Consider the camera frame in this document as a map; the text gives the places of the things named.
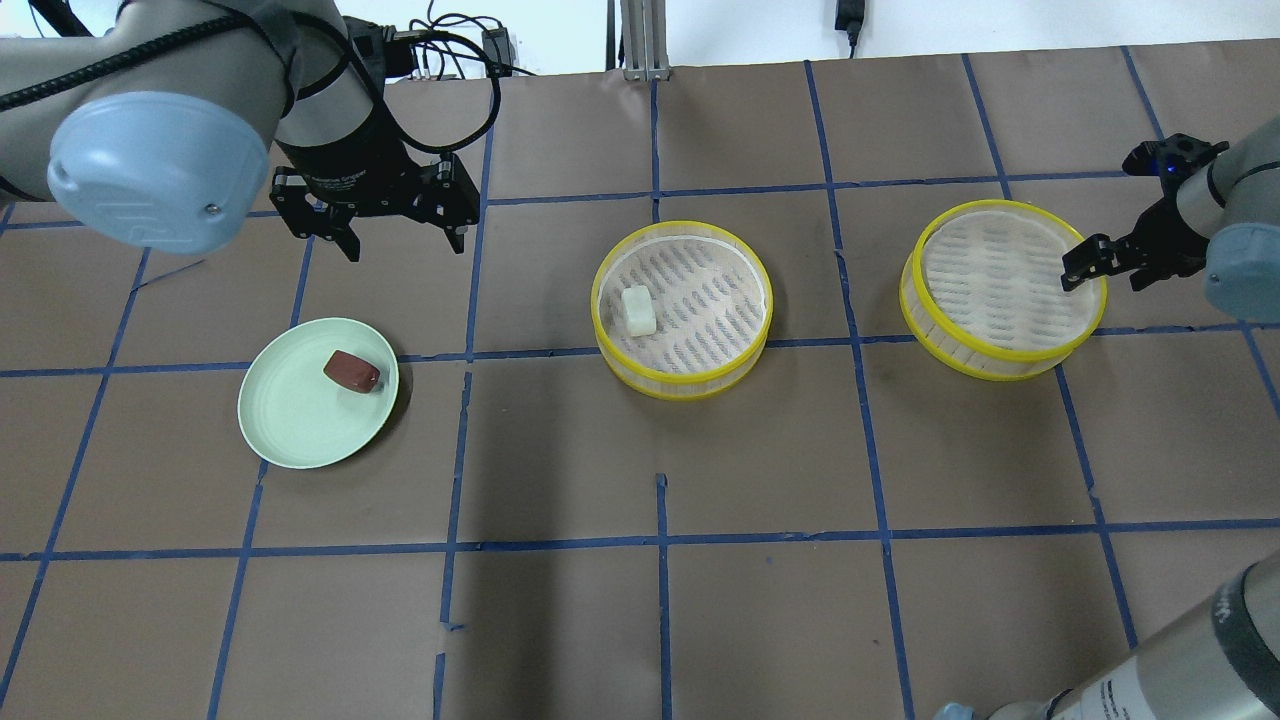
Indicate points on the light green plate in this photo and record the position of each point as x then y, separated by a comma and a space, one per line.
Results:
292, 416

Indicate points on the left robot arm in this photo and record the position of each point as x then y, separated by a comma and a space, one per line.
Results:
162, 132

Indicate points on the brown red bun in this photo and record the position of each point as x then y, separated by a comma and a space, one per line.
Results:
352, 372

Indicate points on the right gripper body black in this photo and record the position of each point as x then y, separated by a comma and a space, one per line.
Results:
1163, 237

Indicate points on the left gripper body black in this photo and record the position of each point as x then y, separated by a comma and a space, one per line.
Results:
345, 145

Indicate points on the yellow bamboo steamer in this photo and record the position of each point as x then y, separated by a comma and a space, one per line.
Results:
981, 290
715, 307

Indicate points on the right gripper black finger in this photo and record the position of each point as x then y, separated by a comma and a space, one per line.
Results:
1095, 257

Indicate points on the white steamed bun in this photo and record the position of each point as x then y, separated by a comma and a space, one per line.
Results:
639, 311

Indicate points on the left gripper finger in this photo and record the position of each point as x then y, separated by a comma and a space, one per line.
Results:
455, 228
343, 236

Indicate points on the black power adapter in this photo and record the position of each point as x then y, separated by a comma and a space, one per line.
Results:
850, 19

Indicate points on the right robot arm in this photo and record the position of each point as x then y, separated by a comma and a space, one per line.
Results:
1218, 215

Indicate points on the aluminium frame post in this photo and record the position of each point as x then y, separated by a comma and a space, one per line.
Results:
644, 41

